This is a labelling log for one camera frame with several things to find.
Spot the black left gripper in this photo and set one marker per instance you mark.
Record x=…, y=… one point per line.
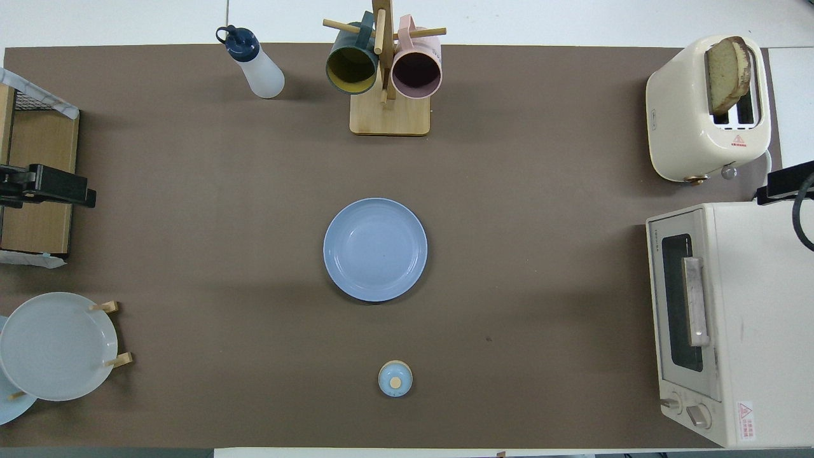
x=13, y=187

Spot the cream toaster oven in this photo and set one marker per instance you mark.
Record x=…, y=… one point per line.
x=763, y=318

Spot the grey plate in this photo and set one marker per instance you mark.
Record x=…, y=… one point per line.
x=57, y=346

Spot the wooden mug tree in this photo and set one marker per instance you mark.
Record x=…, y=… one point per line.
x=389, y=117

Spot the crumpled white plastic sheet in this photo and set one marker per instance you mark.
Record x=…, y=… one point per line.
x=32, y=259

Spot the marbled patterned cloth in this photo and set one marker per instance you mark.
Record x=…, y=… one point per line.
x=38, y=95

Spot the toasted bread slice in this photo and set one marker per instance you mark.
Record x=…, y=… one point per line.
x=725, y=76

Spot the brown table mat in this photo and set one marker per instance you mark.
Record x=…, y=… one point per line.
x=254, y=254

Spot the dark teal mug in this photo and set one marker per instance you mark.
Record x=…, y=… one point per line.
x=351, y=67

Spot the wooden plate rack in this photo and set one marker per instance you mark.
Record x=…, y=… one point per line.
x=121, y=360

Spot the light blue plate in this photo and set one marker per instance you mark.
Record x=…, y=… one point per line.
x=9, y=410

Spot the white squeeze bottle blue cap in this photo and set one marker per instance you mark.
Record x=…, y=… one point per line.
x=264, y=73

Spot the pink mug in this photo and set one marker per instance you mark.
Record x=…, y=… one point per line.
x=416, y=71

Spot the cream two-slot toaster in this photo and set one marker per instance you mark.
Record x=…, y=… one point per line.
x=677, y=108

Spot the blue round plate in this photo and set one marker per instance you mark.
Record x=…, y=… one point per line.
x=375, y=250

